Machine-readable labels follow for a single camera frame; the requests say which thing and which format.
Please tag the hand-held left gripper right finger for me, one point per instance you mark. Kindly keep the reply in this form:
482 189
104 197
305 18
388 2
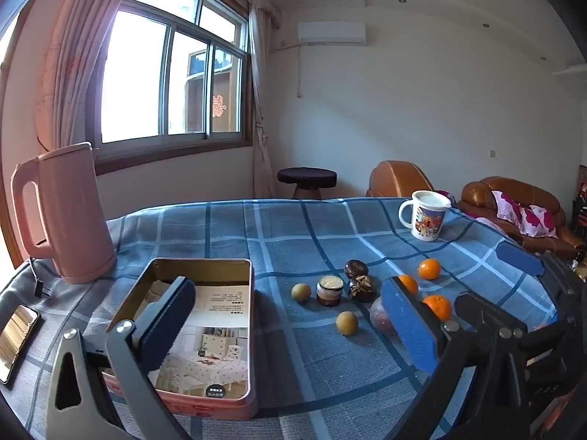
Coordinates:
410 325

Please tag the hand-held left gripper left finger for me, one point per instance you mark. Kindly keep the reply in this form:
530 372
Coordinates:
167 325

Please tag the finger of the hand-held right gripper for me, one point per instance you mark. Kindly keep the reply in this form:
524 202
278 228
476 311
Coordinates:
479 311
518 256

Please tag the purple passion fruit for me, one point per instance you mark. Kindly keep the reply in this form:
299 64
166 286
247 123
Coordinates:
383 316

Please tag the orange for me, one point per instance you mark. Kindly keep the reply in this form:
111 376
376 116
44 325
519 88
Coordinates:
430 269
410 284
438 307

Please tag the chocolate pastry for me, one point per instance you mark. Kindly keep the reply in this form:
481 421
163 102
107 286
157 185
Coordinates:
362 288

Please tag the yellow longan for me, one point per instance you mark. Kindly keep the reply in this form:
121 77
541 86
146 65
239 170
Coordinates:
301 292
346 322

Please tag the pink metal tin box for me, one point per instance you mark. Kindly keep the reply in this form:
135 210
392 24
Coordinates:
202 269

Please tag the dark chocolate donut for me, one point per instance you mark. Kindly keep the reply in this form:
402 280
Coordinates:
356 268

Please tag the pink floral cushion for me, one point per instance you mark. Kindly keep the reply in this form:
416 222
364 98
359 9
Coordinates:
527 217

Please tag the printed paper leaflet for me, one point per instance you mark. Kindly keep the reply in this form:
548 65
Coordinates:
215 311

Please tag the brown leather sofa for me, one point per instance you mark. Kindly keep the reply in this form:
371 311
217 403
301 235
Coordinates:
477 192

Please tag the white printed mug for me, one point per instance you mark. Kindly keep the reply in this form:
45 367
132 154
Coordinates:
429 224

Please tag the blue plaid tablecloth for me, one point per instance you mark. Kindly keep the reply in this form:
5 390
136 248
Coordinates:
298 376

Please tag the black kettle power plug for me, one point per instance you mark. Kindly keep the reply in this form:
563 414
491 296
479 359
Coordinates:
39 286

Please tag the pink electric kettle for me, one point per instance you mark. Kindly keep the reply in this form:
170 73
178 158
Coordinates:
73 220

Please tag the orange chair back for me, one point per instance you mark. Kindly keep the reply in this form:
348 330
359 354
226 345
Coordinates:
394 178

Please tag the smartphone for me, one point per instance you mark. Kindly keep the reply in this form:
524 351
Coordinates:
16 339

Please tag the dark round stool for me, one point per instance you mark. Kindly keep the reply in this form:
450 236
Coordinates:
306 177

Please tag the red paper window decal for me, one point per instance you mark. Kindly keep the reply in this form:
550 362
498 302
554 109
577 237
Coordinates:
219 107

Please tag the beige curtain with valance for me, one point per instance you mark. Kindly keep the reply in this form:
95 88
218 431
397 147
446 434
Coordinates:
261 101

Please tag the sliding glass window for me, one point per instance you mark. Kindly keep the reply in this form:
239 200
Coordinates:
137 78

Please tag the white air conditioner pipe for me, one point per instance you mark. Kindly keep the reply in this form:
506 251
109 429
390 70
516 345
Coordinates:
299 71

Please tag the pink curtain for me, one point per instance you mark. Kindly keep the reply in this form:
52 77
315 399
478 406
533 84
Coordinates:
73 55

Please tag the white air conditioner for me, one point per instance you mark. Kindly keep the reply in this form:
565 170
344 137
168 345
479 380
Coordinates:
331 33

